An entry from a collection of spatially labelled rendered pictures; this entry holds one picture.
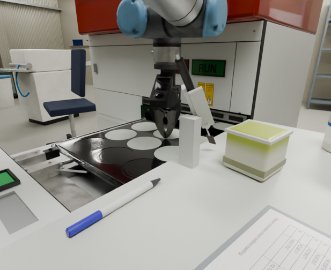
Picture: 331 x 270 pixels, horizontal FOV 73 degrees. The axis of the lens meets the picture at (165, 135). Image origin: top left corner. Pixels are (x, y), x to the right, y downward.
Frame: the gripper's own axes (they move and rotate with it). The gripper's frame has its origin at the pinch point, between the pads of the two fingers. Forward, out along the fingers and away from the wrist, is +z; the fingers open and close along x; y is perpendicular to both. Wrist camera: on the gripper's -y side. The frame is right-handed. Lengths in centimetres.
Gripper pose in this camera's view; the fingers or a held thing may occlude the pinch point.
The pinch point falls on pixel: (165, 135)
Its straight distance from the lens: 65.9
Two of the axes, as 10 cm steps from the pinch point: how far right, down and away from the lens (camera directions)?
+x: -9.8, -0.6, 1.6
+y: 1.7, -3.4, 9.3
